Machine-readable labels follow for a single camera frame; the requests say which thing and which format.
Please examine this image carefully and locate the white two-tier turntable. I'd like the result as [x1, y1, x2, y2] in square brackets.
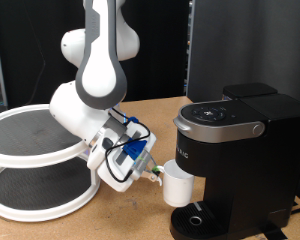
[0, 103, 101, 223]

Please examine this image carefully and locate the grey vertical rail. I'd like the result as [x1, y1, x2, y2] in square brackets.
[184, 0, 194, 98]

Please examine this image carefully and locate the black curtain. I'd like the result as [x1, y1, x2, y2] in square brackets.
[0, 0, 191, 109]

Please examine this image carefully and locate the white mug green-taped handle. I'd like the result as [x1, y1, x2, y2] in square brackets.
[154, 159, 196, 208]

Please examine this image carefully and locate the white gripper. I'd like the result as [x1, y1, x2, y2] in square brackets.
[95, 120, 160, 194]

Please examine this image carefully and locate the thin black hanging cable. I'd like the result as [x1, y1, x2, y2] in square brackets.
[21, 0, 47, 107]

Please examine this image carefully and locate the black camera cable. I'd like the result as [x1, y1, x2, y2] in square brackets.
[104, 106, 152, 184]

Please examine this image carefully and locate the black Keurig coffee machine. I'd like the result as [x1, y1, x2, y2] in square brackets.
[169, 93, 300, 240]

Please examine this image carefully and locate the dark grey partition panel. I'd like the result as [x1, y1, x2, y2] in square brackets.
[186, 0, 300, 108]

